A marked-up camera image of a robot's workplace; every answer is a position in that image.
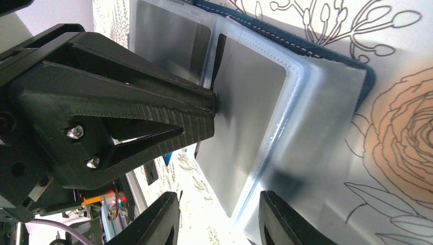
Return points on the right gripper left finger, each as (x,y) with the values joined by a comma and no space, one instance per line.
(158,224)

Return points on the plain black card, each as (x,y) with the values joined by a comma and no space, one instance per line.
(247,86)

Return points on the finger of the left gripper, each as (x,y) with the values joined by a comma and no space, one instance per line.
(91,140)
(95,55)

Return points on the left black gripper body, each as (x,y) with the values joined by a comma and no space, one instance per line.
(42,169)

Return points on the black card with chip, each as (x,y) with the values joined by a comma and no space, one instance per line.
(151,172)

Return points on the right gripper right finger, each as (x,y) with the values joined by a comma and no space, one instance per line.
(279,223)

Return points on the blue credit card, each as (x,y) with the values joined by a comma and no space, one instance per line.
(167,158)

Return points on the blue card holder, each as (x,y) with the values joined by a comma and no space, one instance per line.
(283,102)

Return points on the floral table mat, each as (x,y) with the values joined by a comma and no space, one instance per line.
(377,180)

